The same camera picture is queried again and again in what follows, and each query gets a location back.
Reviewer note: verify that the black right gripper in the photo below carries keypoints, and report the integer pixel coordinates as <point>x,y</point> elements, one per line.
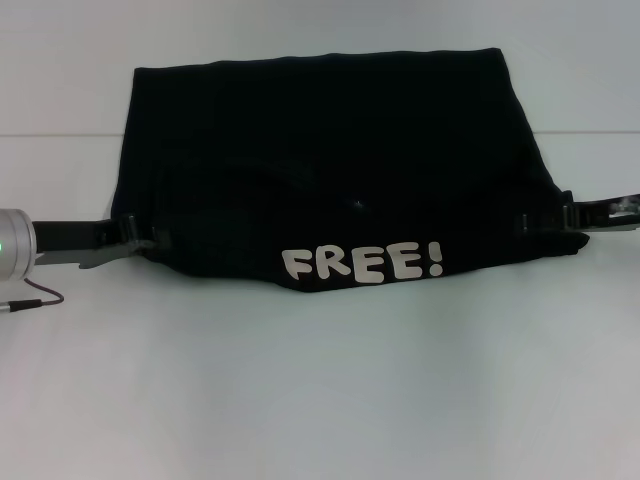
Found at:
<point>600,215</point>

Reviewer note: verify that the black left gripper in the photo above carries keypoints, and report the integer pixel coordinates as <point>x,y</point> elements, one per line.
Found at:
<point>70,234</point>

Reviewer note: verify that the black shirt with FREE print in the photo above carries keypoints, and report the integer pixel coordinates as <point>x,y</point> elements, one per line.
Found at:
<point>325,150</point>

